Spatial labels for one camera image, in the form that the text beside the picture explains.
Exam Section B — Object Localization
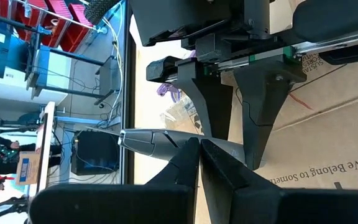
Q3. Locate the metal wire shelf rack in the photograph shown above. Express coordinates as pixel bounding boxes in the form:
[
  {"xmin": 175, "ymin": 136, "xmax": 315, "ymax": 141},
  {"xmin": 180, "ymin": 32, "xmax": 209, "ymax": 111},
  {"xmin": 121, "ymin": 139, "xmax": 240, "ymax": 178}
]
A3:
[{"xmin": 0, "ymin": 0, "xmax": 109, "ymax": 54}]

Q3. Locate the cardboard box blue label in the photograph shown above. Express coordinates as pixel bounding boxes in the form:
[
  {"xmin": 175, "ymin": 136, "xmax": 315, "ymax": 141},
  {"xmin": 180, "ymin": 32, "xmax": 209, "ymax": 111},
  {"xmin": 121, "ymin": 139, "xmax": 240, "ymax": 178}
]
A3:
[{"xmin": 15, "ymin": 151, "xmax": 42, "ymax": 187}]

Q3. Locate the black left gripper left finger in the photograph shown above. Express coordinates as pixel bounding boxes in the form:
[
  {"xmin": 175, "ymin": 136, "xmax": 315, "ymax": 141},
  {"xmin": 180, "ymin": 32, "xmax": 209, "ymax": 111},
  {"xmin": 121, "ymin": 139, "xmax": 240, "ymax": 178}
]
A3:
[{"xmin": 28, "ymin": 138, "xmax": 201, "ymax": 224}]

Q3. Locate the red plastic storage bin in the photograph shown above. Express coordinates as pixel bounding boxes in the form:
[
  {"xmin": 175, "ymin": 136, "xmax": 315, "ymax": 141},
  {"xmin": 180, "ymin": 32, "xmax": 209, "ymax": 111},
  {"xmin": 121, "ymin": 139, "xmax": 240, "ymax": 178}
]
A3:
[
  {"xmin": 0, "ymin": 0, "xmax": 16, "ymax": 19},
  {"xmin": 60, "ymin": 2, "xmax": 95, "ymax": 54},
  {"xmin": 14, "ymin": 0, "xmax": 48, "ymax": 42},
  {"xmin": 41, "ymin": 0, "xmax": 73, "ymax": 48}
]

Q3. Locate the grey utility knife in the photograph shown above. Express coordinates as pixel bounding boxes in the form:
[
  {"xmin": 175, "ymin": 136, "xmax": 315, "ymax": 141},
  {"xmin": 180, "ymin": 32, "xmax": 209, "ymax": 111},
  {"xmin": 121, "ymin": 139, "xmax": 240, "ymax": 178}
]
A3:
[{"xmin": 86, "ymin": 126, "xmax": 249, "ymax": 165}]

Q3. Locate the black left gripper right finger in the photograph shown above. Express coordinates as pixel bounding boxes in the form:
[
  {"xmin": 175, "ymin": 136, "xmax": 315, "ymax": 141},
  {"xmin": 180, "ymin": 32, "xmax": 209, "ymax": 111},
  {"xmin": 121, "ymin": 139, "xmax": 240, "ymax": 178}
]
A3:
[{"xmin": 200, "ymin": 139, "xmax": 358, "ymax": 224}]

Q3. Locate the brown Sephora cardboard box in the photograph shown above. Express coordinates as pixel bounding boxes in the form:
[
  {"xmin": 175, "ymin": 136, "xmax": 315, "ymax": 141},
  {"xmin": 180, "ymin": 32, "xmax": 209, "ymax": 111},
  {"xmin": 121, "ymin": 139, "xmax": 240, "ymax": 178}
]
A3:
[{"xmin": 222, "ymin": 51, "xmax": 358, "ymax": 190}]

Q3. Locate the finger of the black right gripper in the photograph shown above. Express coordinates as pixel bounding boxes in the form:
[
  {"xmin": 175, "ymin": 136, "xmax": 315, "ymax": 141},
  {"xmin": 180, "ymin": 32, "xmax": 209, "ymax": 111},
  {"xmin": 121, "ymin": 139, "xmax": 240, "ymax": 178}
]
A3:
[
  {"xmin": 233, "ymin": 58, "xmax": 308, "ymax": 171},
  {"xmin": 175, "ymin": 58, "xmax": 234, "ymax": 141}
]

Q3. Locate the white floor cable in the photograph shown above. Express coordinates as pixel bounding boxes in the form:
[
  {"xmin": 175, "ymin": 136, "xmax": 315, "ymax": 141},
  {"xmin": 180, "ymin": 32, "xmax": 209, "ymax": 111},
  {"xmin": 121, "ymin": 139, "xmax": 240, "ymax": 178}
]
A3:
[{"xmin": 101, "ymin": 0, "xmax": 126, "ymax": 127}]

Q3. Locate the white mesh pouch purple trim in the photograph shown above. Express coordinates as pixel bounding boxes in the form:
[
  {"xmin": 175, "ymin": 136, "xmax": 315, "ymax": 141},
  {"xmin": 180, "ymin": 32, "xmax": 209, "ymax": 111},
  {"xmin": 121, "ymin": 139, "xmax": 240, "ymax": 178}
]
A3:
[{"xmin": 155, "ymin": 49, "xmax": 208, "ymax": 135}]

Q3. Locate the white top desk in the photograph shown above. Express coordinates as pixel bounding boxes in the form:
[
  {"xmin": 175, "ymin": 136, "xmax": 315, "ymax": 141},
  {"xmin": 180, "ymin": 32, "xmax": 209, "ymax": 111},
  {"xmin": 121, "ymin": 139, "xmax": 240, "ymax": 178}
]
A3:
[{"xmin": 35, "ymin": 101, "xmax": 57, "ymax": 194}]

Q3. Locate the black computer tower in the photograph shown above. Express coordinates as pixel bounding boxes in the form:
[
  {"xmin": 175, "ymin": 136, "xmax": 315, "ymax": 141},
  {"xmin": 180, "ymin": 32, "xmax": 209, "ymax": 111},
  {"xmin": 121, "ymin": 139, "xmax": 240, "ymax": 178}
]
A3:
[{"xmin": 70, "ymin": 129, "xmax": 121, "ymax": 176}]

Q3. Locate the white blue cart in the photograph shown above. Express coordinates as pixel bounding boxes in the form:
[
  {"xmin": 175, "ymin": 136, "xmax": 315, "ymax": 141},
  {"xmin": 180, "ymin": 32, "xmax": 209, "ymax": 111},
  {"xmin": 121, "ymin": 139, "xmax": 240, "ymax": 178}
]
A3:
[{"xmin": 25, "ymin": 45, "xmax": 119, "ymax": 106}]

